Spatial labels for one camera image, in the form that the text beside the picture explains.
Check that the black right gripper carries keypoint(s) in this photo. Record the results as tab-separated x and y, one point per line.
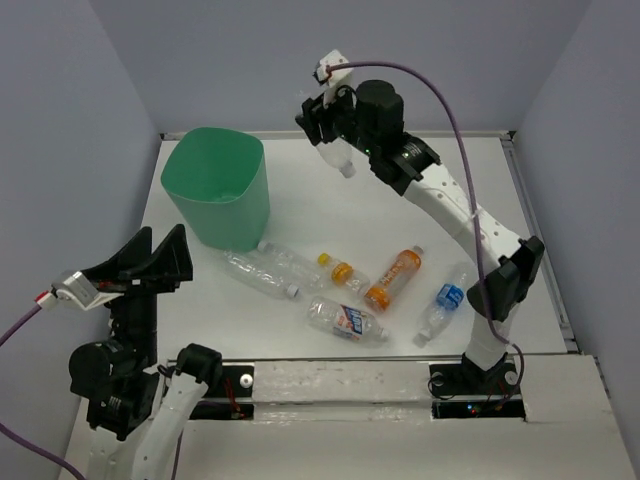
314	112

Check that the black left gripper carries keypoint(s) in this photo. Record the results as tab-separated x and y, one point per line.
164	267

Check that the small clear plastic bottle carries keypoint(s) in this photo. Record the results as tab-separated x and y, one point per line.
338	155

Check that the crushed clear bottle white cap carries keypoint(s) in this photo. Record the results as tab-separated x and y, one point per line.
259	275

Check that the long clear bottle white cap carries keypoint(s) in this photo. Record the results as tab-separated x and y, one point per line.
301	271

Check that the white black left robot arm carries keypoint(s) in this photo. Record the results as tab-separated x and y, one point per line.
133	429

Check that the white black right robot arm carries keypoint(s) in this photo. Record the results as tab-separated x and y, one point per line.
370	119

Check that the green plastic bin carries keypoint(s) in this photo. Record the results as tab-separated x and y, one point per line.
217	179

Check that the clear bottle yellow cap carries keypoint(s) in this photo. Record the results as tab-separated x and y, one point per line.
344	275

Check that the clear bottle white blue label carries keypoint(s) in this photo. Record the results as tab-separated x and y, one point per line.
346	322

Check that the orange label bottle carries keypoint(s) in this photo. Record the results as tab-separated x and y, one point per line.
386	289

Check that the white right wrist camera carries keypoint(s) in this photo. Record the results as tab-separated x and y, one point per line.
331	72

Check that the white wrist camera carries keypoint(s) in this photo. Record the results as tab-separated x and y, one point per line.
331	72
74	290

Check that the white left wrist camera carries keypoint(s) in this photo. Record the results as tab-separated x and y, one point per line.
74	290

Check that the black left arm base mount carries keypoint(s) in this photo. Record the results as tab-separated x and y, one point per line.
231	398

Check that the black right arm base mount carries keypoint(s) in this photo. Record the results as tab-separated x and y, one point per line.
456	397

